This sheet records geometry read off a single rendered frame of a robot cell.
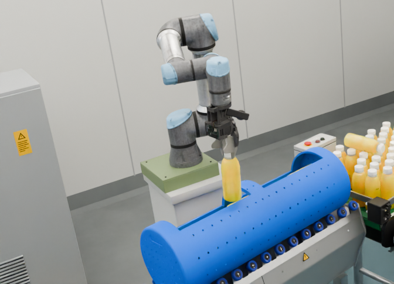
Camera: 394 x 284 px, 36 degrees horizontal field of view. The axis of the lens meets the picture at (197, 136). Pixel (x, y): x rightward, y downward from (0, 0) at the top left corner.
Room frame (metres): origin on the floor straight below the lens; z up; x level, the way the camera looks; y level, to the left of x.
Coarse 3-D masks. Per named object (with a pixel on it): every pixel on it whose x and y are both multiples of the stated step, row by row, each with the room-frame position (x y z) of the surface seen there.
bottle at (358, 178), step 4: (356, 172) 2.38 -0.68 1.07; (360, 172) 2.37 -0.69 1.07; (364, 172) 2.38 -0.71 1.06; (352, 176) 2.39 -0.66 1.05; (356, 176) 2.37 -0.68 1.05; (360, 176) 2.36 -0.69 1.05; (364, 176) 2.37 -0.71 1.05; (352, 180) 2.38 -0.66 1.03; (356, 180) 2.36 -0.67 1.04; (360, 180) 2.36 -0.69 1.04; (364, 180) 2.36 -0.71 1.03; (352, 184) 2.38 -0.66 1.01; (356, 184) 2.36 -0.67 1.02; (360, 184) 2.36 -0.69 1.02; (364, 184) 2.36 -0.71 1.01; (352, 188) 2.39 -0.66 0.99; (356, 188) 2.36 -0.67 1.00; (360, 188) 2.36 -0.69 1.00; (364, 188) 2.36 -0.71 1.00; (356, 192) 2.36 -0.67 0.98; (360, 192) 2.36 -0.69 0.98; (364, 192) 2.36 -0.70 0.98; (356, 200) 2.37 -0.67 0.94; (360, 200) 2.36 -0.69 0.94; (360, 204) 2.36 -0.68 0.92; (364, 204) 2.36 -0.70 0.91
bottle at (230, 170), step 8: (224, 160) 1.94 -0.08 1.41; (232, 160) 1.93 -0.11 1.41; (224, 168) 1.93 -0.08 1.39; (232, 168) 1.92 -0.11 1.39; (224, 176) 1.93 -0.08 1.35; (232, 176) 1.92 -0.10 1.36; (224, 184) 1.94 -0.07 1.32; (232, 184) 1.92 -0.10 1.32; (240, 184) 1.94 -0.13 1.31; (224, 192) 1.94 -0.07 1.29; (232, 192) 1.92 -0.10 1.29; (240, 192) 1.94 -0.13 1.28; (232, 200) 1.92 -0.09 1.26
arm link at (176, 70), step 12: (168, 24) 2.36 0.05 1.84; (168, 36) 2.26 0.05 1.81; (180, 36) 2.32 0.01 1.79; (168, 48) 2.15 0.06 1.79; (180, 48) 2.17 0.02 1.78; (168, 60) 2.06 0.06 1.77; (180, 60) 2.03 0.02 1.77; (168, 72) 1.98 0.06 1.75; (180, 72) 1.98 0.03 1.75; (192, 72) 1.98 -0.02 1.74; (168, 84) 1.99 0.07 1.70
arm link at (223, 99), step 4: (212, 96) 1.90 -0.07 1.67; (216, 96) 1.89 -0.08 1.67; (220, 96) 1.89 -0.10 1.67; (224, 96) 1.89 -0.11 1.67; (228, 96) 1.89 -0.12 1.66; (212, 100) 1.90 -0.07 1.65; (216, 100) 1.89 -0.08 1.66; (220, 100) 1.89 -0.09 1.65; (224, 100) 1.89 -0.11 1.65; (228, 100) 1.90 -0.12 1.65; (212, 104) 1.91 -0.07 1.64; (216, 104) 1.89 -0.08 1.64; (220, 104) 1.89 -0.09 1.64; (224, 104) 1.89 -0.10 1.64
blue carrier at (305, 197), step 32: (320, 160) 2.23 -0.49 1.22; (256, 192) 2.03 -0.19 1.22; (288, 192) 2.06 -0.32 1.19; (320, 192) 2.12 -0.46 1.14; (160, 224) 1.87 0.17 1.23; (192, 224) 1.86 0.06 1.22; (224, 224) 1.88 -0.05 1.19; (256, 224) 1.92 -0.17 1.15; (288, 224) 2.00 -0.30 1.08; (160, 256) 1.83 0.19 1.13; (192, 256) 1.76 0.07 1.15; (224, 256) 1.82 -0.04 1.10
